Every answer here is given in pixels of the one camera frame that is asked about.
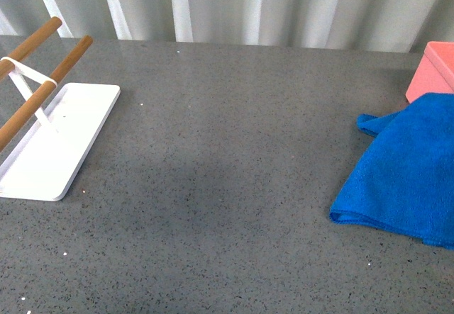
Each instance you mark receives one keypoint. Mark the blue microfiber cloth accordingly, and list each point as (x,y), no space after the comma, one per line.
(403,183)

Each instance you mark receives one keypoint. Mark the right wooden rack bar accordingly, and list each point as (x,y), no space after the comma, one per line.
(24,113)

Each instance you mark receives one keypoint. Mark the wooden rack bar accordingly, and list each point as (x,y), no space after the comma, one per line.
(24,113)
(30,44)

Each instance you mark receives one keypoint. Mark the white towel rack stand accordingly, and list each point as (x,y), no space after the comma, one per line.
(44,163)

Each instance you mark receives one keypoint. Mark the white pleated curtain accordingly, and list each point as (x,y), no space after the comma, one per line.
(372,25)

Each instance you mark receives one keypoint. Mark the pink plastic box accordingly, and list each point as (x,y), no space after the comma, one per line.
(434,73)

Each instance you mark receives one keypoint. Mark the left wooden rack bar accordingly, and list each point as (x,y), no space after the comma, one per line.
(30,44)

